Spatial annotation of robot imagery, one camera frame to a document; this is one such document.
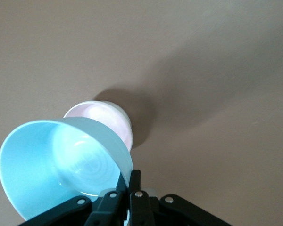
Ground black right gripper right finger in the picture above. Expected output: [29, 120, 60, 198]
[128, 169, 230, 226]

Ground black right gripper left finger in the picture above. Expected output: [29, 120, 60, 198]
[16, 174, 128, 226]

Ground light blue bowl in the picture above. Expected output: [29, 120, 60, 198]
[0, 117, 134, 222]

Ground pink bowl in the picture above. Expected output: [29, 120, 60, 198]
[63, 100, 133, 151]

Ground white bowl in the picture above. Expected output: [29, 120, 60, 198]
[98, 100, 132, 127]

